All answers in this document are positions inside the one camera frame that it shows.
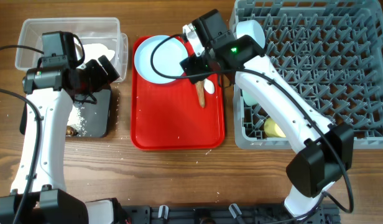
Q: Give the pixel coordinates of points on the light blue plate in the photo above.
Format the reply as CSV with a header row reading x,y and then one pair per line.
x,y
166,59

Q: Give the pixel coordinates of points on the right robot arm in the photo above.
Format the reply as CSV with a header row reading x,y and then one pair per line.
x,y
324,150

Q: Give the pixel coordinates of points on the white plastic spoon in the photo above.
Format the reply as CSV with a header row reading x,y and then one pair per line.
x,y
209,86

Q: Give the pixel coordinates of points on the grey dishwasher rack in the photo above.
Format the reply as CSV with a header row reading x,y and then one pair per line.
x,y
331,53

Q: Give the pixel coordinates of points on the red plastic tray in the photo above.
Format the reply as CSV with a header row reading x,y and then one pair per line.
x,y
169,116

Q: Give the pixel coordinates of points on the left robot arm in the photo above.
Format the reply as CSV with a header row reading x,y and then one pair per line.
x,y
38,193

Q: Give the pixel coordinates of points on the brown carrot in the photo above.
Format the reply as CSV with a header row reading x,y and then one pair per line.
x,y
200,93

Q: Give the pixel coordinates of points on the white tissue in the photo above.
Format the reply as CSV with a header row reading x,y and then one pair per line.
x,y
94,51

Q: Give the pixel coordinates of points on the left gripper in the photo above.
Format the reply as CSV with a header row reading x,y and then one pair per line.
x,y
102,79

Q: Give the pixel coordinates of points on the brown food scrap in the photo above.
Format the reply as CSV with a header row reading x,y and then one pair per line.
x,y
70,131

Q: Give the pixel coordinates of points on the white rice pile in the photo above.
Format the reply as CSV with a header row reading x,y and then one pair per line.
x,y
77,120

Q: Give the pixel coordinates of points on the clear plastic storage bin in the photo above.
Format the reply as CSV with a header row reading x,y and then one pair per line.
x,y
90,30

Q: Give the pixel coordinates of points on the yellow cup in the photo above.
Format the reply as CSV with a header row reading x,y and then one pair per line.
x,y
272,129

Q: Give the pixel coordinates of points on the light blue bowl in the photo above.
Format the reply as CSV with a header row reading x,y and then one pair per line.
x,y
253,29

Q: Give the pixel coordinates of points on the black waste tray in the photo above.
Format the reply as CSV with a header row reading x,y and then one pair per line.
x,y
95,115

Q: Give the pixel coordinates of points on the green bowl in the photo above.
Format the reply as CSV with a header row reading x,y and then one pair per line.
x,y
248,99

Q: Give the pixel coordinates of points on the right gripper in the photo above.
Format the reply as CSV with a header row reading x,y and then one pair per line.
x,y
191,65

